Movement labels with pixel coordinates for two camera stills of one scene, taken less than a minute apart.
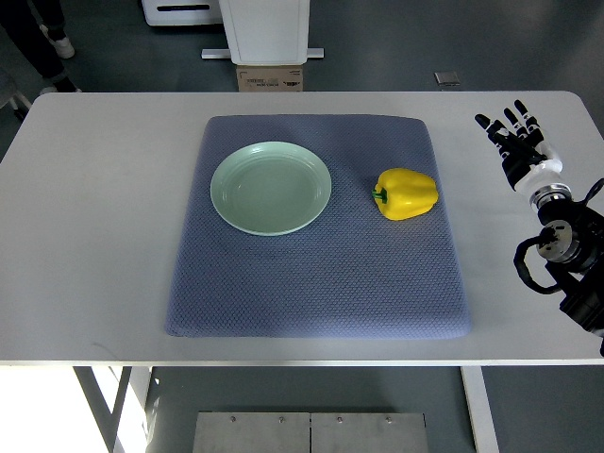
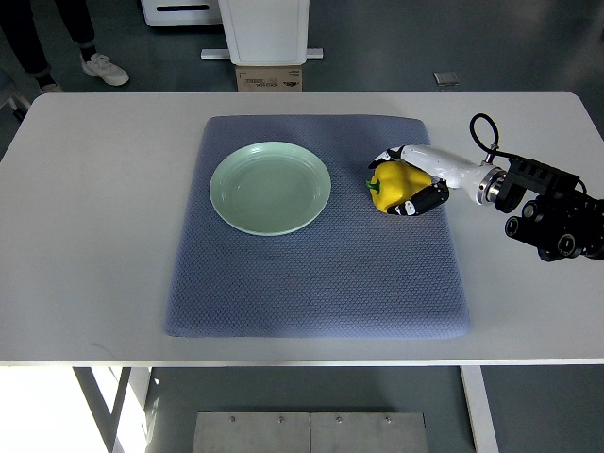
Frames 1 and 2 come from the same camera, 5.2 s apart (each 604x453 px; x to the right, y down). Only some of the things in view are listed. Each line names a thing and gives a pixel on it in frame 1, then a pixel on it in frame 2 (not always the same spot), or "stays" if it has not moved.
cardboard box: (269, 78) stays
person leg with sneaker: (49, 17) to (77, 23)
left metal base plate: (252, 432) stays
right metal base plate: (368, 433) stays
